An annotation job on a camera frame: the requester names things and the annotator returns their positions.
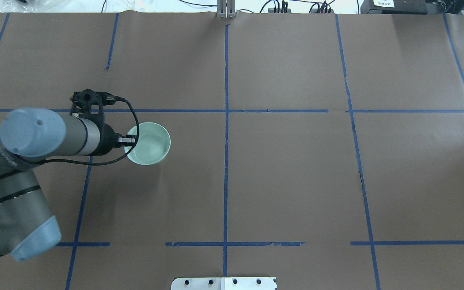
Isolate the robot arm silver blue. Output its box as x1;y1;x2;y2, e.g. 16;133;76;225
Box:
0;107;139;262

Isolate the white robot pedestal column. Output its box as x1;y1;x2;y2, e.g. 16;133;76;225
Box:
171;277;278;290

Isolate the mint green bowl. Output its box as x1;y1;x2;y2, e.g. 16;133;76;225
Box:
127;122;171;166

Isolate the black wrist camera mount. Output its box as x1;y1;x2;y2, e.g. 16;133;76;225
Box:
69;89;125;127

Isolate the black device with label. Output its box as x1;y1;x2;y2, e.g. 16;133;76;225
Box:
360;0;428;15

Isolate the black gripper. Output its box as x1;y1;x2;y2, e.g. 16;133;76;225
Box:
97;124;137;156

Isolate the aluminium frame post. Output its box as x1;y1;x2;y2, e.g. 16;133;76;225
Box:
217;0;237;19

